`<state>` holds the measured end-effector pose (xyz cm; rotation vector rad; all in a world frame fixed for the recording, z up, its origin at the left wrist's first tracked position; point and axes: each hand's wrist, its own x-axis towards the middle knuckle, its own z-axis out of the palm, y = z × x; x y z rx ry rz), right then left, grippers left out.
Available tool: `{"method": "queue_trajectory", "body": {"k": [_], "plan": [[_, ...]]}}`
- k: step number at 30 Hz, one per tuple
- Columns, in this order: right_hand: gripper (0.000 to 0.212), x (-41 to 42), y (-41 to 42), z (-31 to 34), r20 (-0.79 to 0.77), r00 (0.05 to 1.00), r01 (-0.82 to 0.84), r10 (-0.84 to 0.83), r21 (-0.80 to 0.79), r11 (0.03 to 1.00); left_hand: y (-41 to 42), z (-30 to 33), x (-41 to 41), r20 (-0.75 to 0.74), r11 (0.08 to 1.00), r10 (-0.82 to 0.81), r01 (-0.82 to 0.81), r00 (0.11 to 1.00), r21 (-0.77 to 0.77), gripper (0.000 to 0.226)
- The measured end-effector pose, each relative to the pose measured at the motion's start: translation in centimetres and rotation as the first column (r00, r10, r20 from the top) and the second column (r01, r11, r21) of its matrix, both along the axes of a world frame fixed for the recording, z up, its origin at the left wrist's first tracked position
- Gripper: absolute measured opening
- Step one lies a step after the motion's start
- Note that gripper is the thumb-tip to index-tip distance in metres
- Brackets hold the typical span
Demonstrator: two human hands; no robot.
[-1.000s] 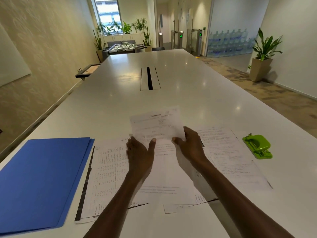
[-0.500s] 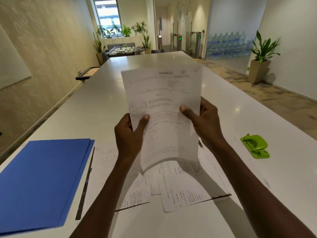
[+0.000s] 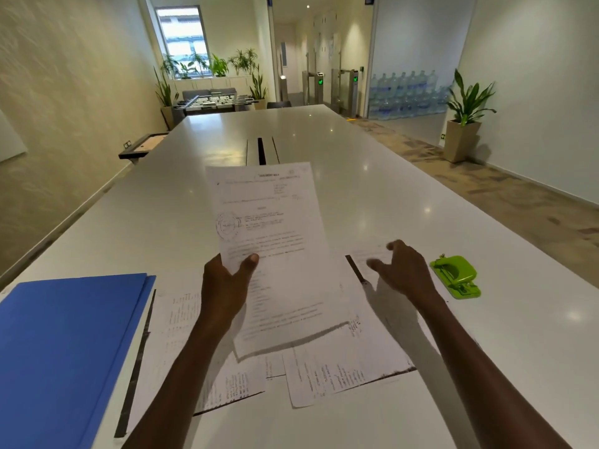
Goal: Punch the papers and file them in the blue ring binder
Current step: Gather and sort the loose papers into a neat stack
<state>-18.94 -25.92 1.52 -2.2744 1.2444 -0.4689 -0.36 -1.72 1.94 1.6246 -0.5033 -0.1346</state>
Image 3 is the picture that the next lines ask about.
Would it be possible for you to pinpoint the person's left hand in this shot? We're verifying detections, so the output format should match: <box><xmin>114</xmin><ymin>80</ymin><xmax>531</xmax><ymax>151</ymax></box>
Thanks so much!
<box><xmin>201</xmin><ymin>253</ymin><xmax>260</xmax><ymax>331</ymax></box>

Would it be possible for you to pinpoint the person's right hand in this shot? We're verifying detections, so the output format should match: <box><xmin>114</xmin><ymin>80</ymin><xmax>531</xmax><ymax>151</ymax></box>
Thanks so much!
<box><xmin>366</xmin><ymin>239</ymin><xmax>443</xmax><ymax>309</ymax></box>

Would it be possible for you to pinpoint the green hole punch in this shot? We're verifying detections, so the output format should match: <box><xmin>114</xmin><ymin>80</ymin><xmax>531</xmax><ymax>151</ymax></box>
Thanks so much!
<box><xmin>429</xmin><ymin>254</ymin><xmax>482</xmax><ymax>300</ymax></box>

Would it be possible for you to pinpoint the blue folder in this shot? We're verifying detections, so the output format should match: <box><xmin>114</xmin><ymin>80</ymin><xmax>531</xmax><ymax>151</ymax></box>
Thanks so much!
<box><xmin>0</xmin><ymin>273</ymin><xmax>157</xmax><ymax>449</ymax></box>

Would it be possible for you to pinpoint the person's right forearm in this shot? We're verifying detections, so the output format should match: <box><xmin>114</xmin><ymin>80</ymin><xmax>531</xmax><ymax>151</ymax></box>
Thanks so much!
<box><xmin>414</xmin><ymin>292</ymin><xmax>574</xmax><ymax>449</ymax></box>

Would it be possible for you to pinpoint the large plant in beige planter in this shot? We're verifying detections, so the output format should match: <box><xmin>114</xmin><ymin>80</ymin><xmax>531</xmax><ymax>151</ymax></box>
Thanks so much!
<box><xmin>442</xmin><ymin>68</ymin><xmax>497</xmax><ymax>164</ymax></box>

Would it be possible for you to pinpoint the black-framed wooden game board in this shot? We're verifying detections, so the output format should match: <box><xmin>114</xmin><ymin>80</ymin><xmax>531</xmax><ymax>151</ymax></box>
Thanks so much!
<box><xmin>118</xmin><ymin>132</ymin><xmax>169</xmax><ymax>165</ymax></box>

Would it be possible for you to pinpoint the stack of water bottles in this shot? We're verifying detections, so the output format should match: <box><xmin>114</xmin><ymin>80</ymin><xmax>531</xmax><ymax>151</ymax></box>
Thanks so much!
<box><xmin>368</xmin><ymin>69</ymin><xmax>455</xmax><ymax>121</ymax></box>

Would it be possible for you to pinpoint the metal turnstile gate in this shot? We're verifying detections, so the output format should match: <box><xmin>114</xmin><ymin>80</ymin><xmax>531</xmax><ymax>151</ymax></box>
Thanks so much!
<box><xmin>301</xmin><ymin>69</ymin><xmax>326</xmax><ymax>106</ymax></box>
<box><xmin>331</xmin><ymin>67</ymin><xmax>360</xmax><ymax>118</ymax></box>

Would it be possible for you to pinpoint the foosball table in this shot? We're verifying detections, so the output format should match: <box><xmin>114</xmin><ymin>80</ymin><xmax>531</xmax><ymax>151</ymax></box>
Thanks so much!
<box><xmin>172</xmin><ymin>90</ymin><xmax>253</xmax><ymax>129</ymax></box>

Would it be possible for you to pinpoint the grey sofa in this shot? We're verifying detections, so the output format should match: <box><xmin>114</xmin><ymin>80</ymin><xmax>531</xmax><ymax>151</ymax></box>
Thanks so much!
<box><xmin>182</xmin><ymin>88</ymin><xmax>225</xmax><ymax>101</ymax></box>

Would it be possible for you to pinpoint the snake plant in beige pot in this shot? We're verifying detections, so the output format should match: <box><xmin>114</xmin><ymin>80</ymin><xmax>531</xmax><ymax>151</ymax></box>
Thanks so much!
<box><xmin>248</xmin><ymin>65</ymin><xmax>268</xmax><ymax>111</ymax></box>
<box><xmin>153</xmin><ymin>65</ymin><xmax>180</xmax><ymax>130</ymax></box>

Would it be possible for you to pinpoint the dark green windowsill plant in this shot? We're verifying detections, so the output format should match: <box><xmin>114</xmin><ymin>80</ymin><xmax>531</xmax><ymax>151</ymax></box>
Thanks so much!
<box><xmin>179</xmin><ymin>52</ymin><xmax>210</xmax><ymax>80</ymax></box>
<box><xmin>161</xmin><ymin>53</ymin><xmax>181</xmax><ymax>80</ymax></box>

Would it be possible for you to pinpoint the feathery palm plant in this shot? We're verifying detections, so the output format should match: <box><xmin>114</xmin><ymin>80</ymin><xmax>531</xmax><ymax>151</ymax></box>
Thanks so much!
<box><xmin>228</xmin><ymin>47</ymin><xmax>259</xmax><ymax>75</ymax></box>

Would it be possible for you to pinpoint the window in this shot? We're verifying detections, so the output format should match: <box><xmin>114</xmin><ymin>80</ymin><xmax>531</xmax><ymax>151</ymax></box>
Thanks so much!
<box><xmin>155</xmin><ymin>6</ymin><xmax>210</xmax><ymax>66</ymax></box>

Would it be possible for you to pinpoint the table cable slot cover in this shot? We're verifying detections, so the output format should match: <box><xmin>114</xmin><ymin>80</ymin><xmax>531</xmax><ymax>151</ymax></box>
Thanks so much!
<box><xmin>246</xmin><ymin>136</ymin><xmax>281</xmax><ymax>167</ymax></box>

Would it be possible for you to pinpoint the white glass wall board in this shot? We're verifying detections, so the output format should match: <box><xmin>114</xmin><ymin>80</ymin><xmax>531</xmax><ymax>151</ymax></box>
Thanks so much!
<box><xmin>0</xmin><ymin>107</ymin><xmax>28</xmax><ymax>164</ymax></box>

